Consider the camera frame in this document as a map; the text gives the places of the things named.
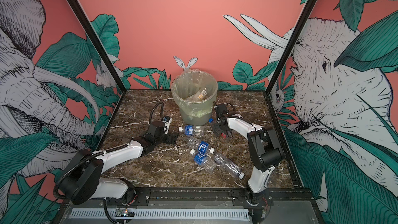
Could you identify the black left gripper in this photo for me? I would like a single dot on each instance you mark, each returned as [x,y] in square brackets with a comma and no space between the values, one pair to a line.
[169,140]

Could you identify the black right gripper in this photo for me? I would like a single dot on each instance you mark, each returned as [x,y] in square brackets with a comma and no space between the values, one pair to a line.
[217,124]

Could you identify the clear bottle blue red label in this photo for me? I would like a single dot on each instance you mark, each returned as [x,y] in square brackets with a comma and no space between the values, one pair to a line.
[216,129]

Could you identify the bottle yellow white label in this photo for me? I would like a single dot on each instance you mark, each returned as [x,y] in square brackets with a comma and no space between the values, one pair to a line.
[199,96]

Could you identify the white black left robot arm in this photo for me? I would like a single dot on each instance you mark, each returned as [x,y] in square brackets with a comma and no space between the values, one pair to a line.
[82,179]

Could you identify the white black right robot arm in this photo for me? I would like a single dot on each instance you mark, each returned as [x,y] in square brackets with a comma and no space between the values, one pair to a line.
[264,149]

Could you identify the grey mesh waste bin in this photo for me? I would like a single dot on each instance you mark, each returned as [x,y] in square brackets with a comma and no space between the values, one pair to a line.
[195,113]

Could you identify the green plastic bin liner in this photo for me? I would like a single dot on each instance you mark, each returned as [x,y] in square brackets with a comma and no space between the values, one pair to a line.
[194,99]

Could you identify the water bottle blue label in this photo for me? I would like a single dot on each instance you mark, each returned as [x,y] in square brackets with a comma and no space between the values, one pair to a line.
[199,145]

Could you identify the Pocari bottle blue label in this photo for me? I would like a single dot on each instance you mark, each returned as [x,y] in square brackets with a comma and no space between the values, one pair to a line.
[192,130]

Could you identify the long clear bottle white cap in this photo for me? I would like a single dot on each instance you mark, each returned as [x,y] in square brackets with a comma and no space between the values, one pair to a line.
[229,166]

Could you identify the blue label bottle white cap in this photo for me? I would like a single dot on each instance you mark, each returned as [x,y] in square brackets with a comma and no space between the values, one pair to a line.
[203,160]

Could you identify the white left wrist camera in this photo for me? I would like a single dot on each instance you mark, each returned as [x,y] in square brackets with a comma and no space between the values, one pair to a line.
[167,120]

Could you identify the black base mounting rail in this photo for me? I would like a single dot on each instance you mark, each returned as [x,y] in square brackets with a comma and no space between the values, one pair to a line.
[238,196]

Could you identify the white slotted cable duct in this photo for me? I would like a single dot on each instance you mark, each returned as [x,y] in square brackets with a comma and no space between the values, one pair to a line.
[160,213]

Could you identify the black left frame post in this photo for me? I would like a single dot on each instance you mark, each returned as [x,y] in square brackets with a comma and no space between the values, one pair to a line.
[98,46]

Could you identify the black frame post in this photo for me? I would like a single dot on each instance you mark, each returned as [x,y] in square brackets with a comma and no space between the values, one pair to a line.
[307,10]
[98,46]

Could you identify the black right frame post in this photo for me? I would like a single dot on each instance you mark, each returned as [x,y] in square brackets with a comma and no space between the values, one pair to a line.
[307,10]

